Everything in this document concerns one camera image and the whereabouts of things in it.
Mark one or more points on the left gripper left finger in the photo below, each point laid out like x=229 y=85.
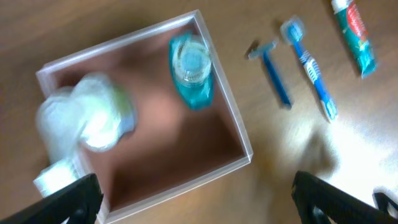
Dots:
x=79 y=202

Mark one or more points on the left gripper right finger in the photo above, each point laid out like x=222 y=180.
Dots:
x=319 y=202

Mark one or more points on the clear bottle dark purple liquid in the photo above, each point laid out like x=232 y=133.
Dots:
x=95 y=113

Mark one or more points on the blue disposable razor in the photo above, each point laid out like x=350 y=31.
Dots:
x=263 y=52

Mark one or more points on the blue white toothbrush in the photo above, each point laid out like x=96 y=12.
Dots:
x=293 y=32

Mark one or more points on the green red toothpaste tube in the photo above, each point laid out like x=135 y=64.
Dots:
x=356 y=35

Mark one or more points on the teal mouthwash bottle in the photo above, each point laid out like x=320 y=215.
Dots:
x=190 y=66

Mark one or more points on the white square cardboard box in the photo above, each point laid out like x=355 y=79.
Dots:
x=173 y=149

